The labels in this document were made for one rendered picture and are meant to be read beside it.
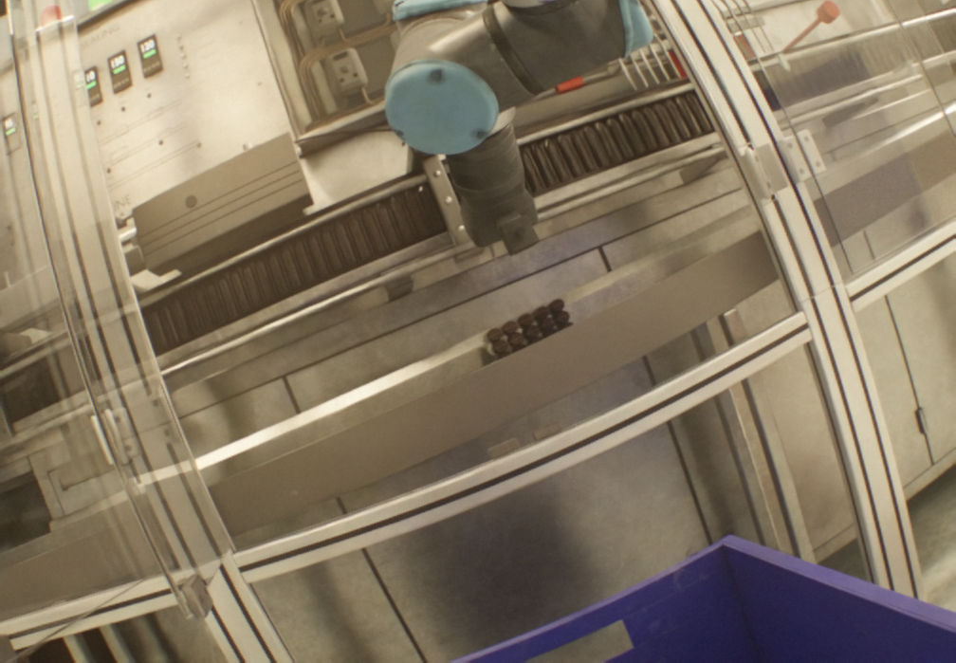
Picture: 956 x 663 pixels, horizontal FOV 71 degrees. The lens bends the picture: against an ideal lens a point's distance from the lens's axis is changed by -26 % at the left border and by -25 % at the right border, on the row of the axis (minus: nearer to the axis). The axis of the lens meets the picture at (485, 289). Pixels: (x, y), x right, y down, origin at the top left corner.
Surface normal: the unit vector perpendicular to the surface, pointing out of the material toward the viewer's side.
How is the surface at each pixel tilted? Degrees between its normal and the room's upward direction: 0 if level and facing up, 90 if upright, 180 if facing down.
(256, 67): 90
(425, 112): 132
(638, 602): 90
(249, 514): 90
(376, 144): 90
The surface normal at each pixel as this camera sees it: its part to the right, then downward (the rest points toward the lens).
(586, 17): 0.36, 0.68
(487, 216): 0.36, 0.51
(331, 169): 0.10, -0.11
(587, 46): 0.10, 0.80
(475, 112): -0.07, 0.70
